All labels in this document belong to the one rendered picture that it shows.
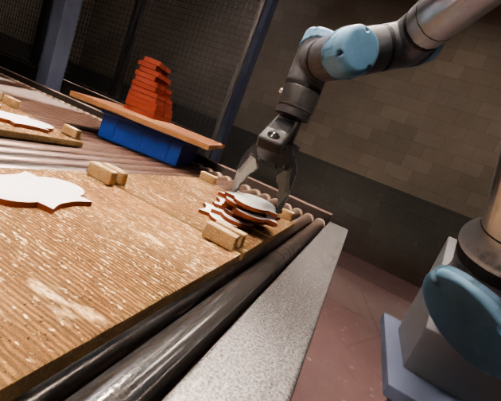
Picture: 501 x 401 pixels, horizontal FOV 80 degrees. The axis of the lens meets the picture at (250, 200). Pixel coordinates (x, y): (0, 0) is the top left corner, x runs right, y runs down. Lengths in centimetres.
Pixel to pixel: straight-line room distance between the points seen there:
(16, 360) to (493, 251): 37
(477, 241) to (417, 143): 492
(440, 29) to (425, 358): 49
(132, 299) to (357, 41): 46
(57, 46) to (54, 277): 211
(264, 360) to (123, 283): 16
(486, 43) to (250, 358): 560
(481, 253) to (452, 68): 526
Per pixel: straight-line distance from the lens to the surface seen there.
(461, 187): 531
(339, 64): 52
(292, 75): 63
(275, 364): 34
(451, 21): 55
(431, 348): 58
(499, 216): 34
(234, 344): 33
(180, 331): 31
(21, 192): 47
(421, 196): 522
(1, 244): 36
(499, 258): 35
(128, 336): 31
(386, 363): 57
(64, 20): 237
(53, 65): 236
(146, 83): 136
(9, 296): 29
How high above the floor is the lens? 111
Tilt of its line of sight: 10 degrees down
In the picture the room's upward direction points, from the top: 22 degrees clockwise
